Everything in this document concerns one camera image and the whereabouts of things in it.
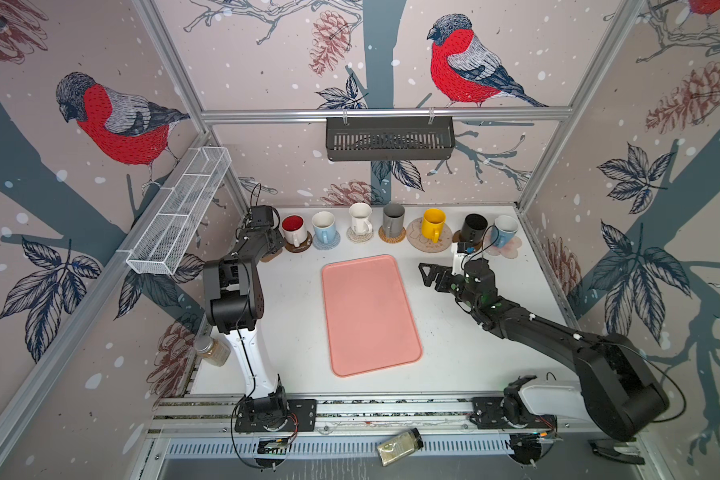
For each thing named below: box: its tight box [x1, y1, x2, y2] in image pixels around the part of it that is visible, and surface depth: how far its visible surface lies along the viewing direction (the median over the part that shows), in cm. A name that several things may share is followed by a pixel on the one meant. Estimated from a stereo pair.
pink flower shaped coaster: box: [483, 234, 522, 259], surface depth 109 cm
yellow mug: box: [421, 208, 447, 244], surface depth 107 cm
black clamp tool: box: [588, 439, 646, 465], surface depth 69 cm
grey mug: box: [383, 203, 405, 238], surface depth 106 cm
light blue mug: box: [311, 210, 336, 244], surface depth 105 cm
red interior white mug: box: [281, 214, 307, 248], surface depth 106 cm
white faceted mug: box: [348, 202, 373, 235], surface depth 107 cm
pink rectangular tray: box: [322, 255, 423, 377], surface depth 92 cm
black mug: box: [461, 213, 488, 245], surface depth 105 cm
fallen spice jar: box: [377, 427, 424, 467], surface depth 67 cm
